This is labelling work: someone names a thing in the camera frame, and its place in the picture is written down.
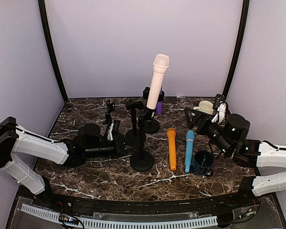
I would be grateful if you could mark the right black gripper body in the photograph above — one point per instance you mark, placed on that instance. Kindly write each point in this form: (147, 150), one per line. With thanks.
(203, 130)

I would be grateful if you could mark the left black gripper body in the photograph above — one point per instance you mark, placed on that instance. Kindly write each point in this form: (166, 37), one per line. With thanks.
(118, 140)

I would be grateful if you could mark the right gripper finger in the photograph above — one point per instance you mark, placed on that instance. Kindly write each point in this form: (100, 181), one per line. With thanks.
(191, 118)
(193, 113)

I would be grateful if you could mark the black stand of orange microphone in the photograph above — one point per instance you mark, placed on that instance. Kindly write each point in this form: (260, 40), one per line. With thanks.
(132, 137)

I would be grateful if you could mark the black stand of pink microphone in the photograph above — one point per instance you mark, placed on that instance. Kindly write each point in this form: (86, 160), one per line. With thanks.
(142, 160)

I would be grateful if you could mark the blue microphone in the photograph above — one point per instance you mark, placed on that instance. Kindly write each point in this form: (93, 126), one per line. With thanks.
(190, 136)

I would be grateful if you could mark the orange microphone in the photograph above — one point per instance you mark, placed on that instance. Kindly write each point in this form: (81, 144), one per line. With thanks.
(171, 135)

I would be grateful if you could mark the black stand of blue microphone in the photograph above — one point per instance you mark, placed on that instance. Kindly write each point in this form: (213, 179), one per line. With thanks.
(110, 108)

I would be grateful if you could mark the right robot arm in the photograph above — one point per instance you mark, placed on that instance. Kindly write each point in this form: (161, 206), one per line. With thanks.
(232, 142)

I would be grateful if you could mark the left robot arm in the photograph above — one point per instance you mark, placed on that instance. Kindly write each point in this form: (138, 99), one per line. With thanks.
(89, 143)

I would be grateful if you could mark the black stand of purple microphone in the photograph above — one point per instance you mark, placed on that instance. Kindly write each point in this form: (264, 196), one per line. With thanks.
(152, 126)

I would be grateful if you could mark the purple microphone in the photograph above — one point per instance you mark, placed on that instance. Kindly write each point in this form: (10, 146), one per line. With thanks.
(159, 103)

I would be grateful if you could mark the pink microphone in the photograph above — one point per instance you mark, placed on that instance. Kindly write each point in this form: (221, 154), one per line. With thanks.
(160, 67)

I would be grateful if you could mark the white ribbed mug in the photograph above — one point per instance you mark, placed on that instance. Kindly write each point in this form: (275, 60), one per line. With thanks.
(205, 106)

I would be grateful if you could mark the dark blue mug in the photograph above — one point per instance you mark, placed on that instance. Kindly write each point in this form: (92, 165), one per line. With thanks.
(202, 163)

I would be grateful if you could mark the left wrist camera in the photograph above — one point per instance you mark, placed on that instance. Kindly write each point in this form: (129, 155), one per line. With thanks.
(112, 130)

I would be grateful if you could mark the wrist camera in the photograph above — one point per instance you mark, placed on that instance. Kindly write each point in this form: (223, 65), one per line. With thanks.
(112, 130)
(220, 107)

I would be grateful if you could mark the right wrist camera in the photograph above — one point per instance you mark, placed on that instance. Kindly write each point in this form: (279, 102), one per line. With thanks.
(220, 107)

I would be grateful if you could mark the black front rail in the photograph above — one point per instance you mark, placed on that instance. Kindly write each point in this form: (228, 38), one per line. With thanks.
(217, 205)

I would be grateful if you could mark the white slotted cable duct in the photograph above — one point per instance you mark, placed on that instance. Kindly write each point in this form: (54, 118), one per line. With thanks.
(116, 221)

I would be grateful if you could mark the right black frame post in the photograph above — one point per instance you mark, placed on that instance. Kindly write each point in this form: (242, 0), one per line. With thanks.
(237, 49)

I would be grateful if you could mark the black frame post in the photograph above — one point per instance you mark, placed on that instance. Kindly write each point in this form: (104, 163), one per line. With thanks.
(50, 48)
(237, 49)

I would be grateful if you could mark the left black frame post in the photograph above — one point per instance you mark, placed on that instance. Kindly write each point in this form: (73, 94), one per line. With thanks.
(50, 48)

